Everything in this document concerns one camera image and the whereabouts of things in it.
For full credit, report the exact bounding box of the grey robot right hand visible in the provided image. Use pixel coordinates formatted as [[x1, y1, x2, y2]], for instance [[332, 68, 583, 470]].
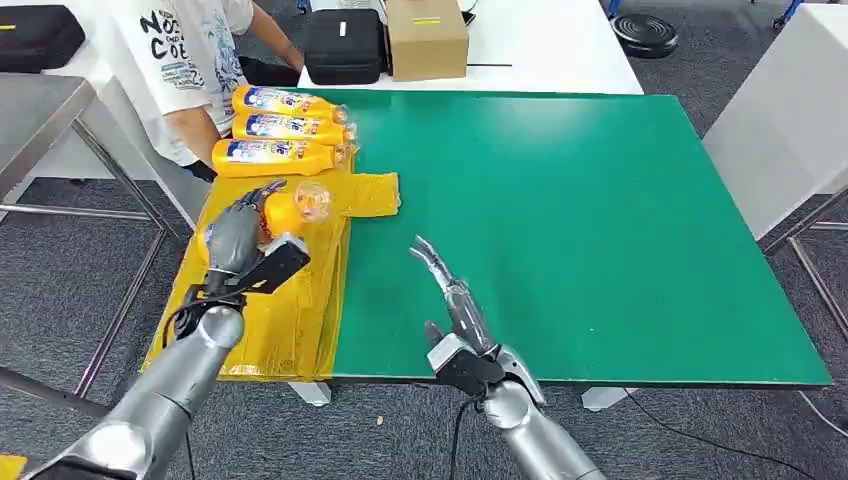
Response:
[[409, 235, 499, 357]]

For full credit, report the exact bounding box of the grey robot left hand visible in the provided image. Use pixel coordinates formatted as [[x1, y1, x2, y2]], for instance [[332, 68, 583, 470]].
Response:
[[201, 178, 289, 280]]

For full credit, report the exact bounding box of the orange drink bottle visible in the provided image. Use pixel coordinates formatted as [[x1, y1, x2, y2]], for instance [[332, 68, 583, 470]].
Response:
[[231, 112, 359, 148], [211, 137, 350, 179], [231, 84, 350, 125], [196, 180, 333, 266]]

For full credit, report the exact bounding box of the yellow plastic sheet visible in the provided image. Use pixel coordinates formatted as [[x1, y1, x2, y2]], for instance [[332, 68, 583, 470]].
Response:
[[142, 142, 402, 384]]

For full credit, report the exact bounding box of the green table mat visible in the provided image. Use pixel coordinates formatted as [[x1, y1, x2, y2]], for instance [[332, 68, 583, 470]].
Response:
[[298, 87, 833, 387]]

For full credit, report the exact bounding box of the white table foot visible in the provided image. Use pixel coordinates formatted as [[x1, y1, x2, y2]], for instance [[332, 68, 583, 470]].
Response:
[[289, 382, 333, 408], [580, 387, 631, 413]]

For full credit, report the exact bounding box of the person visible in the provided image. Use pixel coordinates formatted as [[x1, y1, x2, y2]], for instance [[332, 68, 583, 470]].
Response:
[[109, 0, 306, 184]]

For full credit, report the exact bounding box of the black hard case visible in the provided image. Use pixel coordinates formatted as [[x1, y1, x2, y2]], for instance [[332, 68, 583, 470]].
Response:
[[304, 7, 390, 86]]

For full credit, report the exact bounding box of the brown cardboard box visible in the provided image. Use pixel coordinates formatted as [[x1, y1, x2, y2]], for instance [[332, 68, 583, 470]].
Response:
[[386, 0, 470, 83]]

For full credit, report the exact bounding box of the black flat case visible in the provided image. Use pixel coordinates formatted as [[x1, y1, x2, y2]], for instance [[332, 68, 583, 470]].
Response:
[[0, 5, 86, 74]]

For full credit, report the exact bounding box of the black round disc base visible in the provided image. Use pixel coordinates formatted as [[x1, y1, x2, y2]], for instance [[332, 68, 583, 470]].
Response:
[[609, 13, 680, 60]]

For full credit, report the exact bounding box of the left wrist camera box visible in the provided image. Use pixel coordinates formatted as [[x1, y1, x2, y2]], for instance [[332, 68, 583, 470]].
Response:
[[228, 233, 311, 297]]

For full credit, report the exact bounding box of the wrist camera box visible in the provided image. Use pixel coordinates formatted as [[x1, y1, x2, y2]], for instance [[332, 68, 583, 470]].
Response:
[[427, 333, 507, 397], [228, 233, 311, 297]]

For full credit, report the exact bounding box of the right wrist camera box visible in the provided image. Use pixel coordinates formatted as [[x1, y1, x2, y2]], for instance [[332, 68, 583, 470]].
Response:
[[427, 333, 507, 397]]

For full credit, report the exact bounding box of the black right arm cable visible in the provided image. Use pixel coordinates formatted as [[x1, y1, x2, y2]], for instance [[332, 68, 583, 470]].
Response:
[[448, 392, 490, 480]]

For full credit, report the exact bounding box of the steel frame table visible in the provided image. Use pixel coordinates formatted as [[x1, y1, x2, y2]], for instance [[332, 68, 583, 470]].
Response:
[[0, 72, 200, 420]]

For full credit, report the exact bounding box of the black floor cable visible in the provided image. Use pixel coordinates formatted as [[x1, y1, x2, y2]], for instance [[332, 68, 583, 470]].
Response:
[[622, 389, 823, 480]]

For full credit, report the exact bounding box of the steel table leg frame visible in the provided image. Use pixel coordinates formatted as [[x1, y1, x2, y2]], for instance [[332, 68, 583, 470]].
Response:
[[760, 188, 848, 346]]

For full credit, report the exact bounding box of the pale floor cable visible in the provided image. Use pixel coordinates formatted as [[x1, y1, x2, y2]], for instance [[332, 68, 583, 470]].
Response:
[[796, 389, 848, 440]]

